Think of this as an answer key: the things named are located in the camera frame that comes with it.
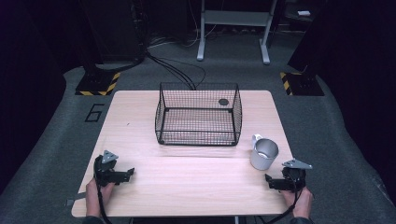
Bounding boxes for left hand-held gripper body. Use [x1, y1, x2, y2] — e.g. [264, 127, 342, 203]
[92, 149, 123, 188]

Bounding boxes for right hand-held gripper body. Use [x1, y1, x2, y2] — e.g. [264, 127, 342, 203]
[281, 159, 314, 192]

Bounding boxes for person's left hand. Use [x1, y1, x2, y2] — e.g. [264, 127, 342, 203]
[85, 177, 117, 218]

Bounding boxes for person's right hand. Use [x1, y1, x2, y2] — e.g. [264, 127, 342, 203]
[280, 186, 314, 220]

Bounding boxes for grey metal cup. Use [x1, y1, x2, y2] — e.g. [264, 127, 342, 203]
[248, 133, 280, 172]

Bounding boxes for grey tape strip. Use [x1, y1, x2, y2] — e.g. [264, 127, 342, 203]
[64, 191, 87, 207]

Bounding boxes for dark equipment stand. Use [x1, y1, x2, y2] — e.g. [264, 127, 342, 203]
[78, 0, 147, 75]

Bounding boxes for grey metal stand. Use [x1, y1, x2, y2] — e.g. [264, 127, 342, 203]
[196, 0, 278, 65]

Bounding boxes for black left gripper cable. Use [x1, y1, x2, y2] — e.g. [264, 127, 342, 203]
[95, 182, 114, 224]

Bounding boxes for black wire mesh basket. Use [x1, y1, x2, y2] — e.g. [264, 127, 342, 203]
[154, 81, 244, 147]

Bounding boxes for yellow black striped base plate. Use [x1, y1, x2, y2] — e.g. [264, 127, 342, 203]
[278, 71, 326, 97]
[75, 71, 121, 97]

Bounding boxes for black floor cables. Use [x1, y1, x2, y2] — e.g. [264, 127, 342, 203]
[145, 50, 207, 91]

